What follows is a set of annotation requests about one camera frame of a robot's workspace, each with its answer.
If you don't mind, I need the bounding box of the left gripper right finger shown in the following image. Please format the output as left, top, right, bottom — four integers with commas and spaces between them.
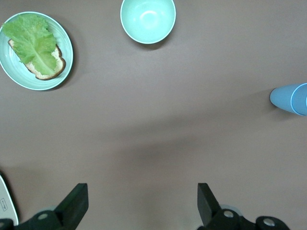
196, 183, 292, 230

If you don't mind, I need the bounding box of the mint green plate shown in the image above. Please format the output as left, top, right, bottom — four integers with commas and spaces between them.
0, 11, 74, 92

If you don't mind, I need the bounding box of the green lettuce leaf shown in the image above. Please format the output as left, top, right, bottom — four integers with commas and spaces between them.
1, 13, 58, 76

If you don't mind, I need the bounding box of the mint green bowl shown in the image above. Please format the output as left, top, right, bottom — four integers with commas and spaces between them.
120, 0, 177, 45

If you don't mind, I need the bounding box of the brown table cover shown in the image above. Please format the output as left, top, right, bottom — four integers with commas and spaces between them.
0, 0, 307, 230

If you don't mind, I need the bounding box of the white kitchen appliance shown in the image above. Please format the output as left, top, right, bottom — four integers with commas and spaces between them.
0, 170, 20, 226

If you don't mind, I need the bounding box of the blue plastic cup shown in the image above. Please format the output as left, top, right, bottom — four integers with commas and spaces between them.
270, 82, 307, 116

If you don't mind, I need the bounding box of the bread slice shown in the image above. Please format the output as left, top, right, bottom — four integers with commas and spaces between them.
7, 39, 67, 81

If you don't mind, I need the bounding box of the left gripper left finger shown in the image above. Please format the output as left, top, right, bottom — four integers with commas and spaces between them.
0, 183, 89, 230

